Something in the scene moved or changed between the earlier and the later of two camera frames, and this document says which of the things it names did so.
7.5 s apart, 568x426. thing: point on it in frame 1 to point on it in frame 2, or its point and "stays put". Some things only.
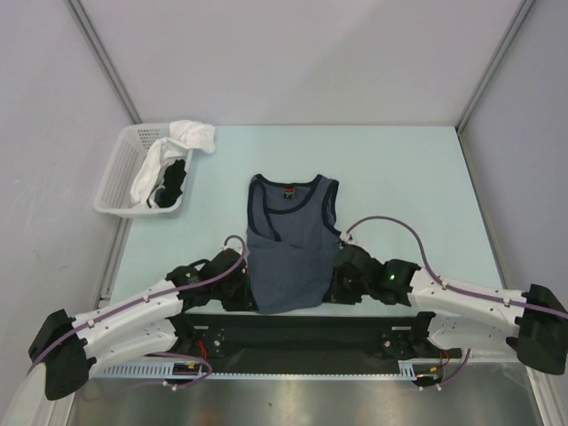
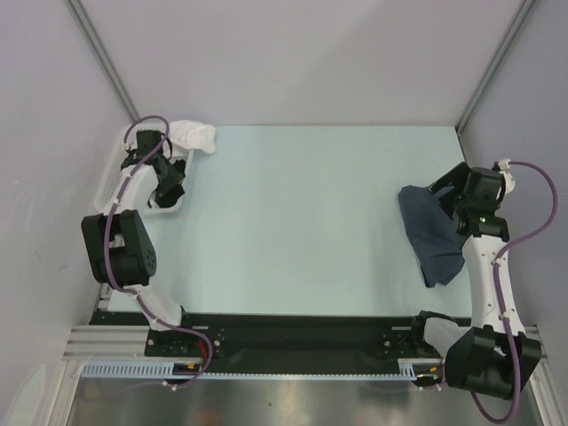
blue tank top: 292,238 to 437,246
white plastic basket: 113,196 stays put
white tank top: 185,136 stays put
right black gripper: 335,293 to 459,177
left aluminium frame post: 78,11 stays put
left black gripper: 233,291 to 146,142
